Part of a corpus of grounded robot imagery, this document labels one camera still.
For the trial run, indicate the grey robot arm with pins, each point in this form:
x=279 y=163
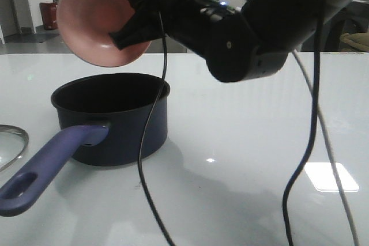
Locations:
x=281 y=25

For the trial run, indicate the olive cushion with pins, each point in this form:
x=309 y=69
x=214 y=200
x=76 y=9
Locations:
x=357 y=41

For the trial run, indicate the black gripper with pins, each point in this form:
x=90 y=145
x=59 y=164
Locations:
x=215 y=32

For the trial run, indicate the dark blue saucepan purple handle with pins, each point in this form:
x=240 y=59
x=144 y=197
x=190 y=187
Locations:
x=105 y=120

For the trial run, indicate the pink plastic bowl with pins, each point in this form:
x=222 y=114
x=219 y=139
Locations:
x=85 y=27

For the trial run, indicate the red trash bin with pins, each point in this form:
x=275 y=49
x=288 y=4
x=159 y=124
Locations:
x=49 y=15

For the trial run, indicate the glass lid blue knob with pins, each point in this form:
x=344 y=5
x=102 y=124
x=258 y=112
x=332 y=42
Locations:
x=14 y=142

